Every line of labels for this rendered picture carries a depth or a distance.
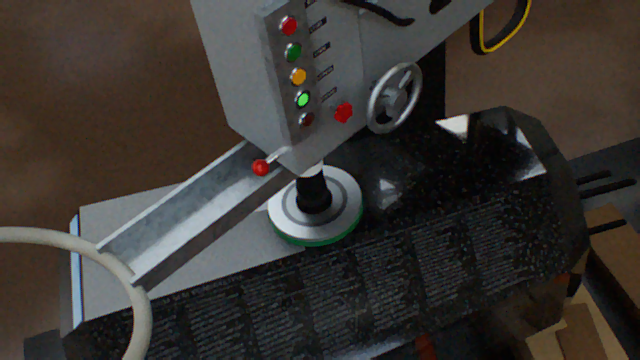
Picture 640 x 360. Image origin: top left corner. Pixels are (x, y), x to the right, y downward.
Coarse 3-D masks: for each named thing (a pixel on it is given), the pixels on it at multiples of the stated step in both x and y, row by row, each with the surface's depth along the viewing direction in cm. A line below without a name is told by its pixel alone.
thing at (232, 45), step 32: (192, 0) 127; (224, 0) 118; (256, 0) 111; (320, 0) 119; (224, 32) 126; (256, 32) 117; (320, 32) 123; (352, 32) 129; (224, 64) 134; (256, 64) 124; (320, 64) 128; (352, 64) 134; (224, 96) 143; (256, 96) 132; (320, 96) 132; (352, 96) 139; (256, 128) 141; (320, 128) 137; (352, 128) 144; (288, 160) 139
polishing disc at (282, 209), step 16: (336, 176) 172; (288, 192) 171; (336, 192) 169; (352, 192) 169; (272, 208) 169; (288, 208) 168; (336, 208) 166; (352, 208) 166; (288, 224) 165; (304, 224) 164; (320, 224) 164; (336, 224) 163; (304, 240) 163; (320, 240) 162
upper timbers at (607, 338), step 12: (576, 300) 218; (588, 300) 218; (600, 324) 212; (552, 336) 212; (600, 336) 210; (612, 336) 209; (528, 348) 211; (540, 348) 210; (552, 348) 209; (612, 348) 207
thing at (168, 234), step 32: (224, 160) 148; (192, 192) 146; (224, 192) 147; (256, 192) 142; (128, 224) 139; (160, 224) 144; (192, 224) 143; (224, 224) 140; (128, 256) 139; (160, 256) 133; (192, 256) 138
